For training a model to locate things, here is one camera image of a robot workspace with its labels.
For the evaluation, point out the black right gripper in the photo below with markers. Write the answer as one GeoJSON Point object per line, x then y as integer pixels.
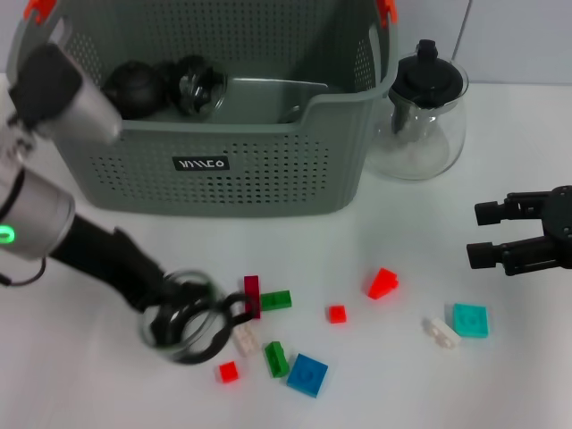
{"type": "Point", "coordinates": [561, 223]}

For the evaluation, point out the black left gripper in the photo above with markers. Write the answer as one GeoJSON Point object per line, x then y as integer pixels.
{"type": "Point", "coordinates": [116, 263]}

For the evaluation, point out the glass teacup black sleeve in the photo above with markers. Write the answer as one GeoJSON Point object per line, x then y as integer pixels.
{"type": "Point", "coordinates": [201, 89]}
{"type": "Point", "coordinates": [201, 353]}

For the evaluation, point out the grey-green perforated storage bin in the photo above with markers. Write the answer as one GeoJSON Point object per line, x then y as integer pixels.
{"type": "Point", "coordinates": [268, 179]}

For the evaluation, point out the white toy brick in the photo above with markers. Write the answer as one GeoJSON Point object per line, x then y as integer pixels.
{"type": "Point", "coordinates": [246, 342]}
{"type": "Point", "coordinates": [442, 333]}

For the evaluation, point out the dark red long brick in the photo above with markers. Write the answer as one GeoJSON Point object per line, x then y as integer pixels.
{"type": "Point", "coordinates": [252, 286]}

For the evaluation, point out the small red square brick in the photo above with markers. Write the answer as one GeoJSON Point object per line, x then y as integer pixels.
{"type": "Point", "coordinates": [337, 314]}
{"type": "Point", "coordinates": [229, 372]}

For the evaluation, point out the teal square flat brick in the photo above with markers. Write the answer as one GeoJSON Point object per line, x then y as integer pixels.
{"type": "Point", "coordinates": [470, 320]}

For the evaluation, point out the green toy brick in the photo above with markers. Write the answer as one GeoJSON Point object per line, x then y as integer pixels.
{"type": "Point", "coordinates": [276, 300]}
{"type": "Point", "coordinates": [276, 359]}

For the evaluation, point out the red sloped toy brick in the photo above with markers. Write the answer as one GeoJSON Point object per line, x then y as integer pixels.
{"type": "Point", "coordinates": [382, 283]}

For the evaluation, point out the blue square toy brick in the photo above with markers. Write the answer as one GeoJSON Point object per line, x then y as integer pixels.
{"type": "Point", "coordinates": [307, 374]}

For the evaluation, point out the glass teapot black lid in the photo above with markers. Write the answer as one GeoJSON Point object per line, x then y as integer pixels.
{"type": "Point", "coordinates": [429, 76]}

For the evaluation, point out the dark clay teapot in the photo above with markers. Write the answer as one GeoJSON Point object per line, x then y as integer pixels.
{"type": "Point", "coordinates": [134, 87]}

